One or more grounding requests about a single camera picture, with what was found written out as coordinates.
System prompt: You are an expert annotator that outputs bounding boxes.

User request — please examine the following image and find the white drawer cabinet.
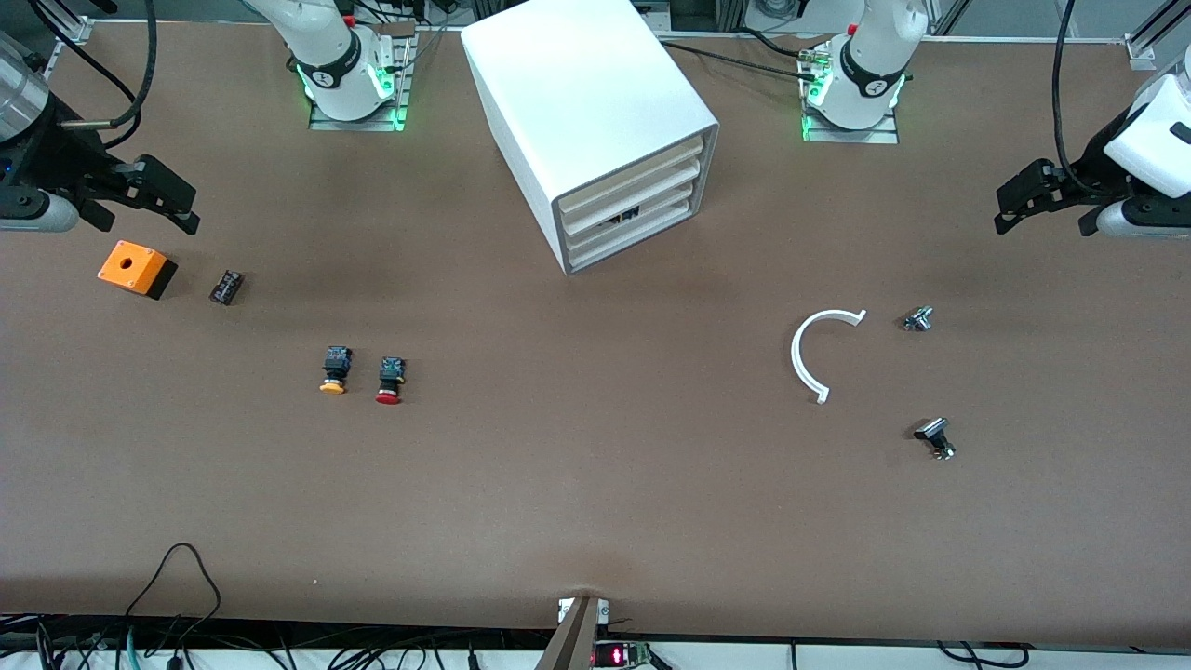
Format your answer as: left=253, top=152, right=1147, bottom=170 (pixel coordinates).
left=461, top=0, right=720, bottom=276

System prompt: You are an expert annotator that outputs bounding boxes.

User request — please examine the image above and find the black-headed metal bolt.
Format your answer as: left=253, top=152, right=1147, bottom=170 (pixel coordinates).
left=913, top=417, right=957, bottom=462

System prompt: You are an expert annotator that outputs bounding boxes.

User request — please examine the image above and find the orange button enclosure box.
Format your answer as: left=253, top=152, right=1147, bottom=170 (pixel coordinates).
left=98, top=240, right=178, bottom=301

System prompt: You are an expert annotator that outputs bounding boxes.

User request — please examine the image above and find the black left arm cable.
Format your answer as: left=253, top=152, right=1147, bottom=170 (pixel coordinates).
left=1051, top=0, right=1117, bottom=198

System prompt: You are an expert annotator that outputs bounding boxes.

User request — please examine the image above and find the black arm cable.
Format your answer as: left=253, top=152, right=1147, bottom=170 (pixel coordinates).
left=1051, top=0, right=1117, bottom=198
left=28, top=0, right=159, bottom=150

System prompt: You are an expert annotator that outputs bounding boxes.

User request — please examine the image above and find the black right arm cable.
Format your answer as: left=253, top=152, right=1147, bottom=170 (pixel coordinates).
left=28, top=0, right=159, bottom=150

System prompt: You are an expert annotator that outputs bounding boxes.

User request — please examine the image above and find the aluminium arm base plate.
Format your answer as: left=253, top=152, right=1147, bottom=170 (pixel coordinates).
left=309, top=23, right=415, bottom=132
left=800, top=51, right=901, bottom=144

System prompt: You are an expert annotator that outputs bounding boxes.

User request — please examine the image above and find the yellow push button switch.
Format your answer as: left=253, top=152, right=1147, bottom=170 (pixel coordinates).
left=319, top=346, right=354, bottom=395

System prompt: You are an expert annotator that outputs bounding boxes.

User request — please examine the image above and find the white half-ring clamp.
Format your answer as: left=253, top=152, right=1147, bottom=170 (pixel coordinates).
left=791, top=308, right=868, bottom=406

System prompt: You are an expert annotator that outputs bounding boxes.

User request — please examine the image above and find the red push button switch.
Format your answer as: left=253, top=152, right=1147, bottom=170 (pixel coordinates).
left=376, top=356, right=408, bottom=406

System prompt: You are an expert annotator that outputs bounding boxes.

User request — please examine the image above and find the black looped cable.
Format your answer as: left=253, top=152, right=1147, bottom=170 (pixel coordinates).
left=126, top=543, right=222, bottom=643

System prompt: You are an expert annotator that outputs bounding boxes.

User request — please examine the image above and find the front camera mount beam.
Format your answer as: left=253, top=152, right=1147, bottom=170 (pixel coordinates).
left=535, top=596, right=610, bottom=670

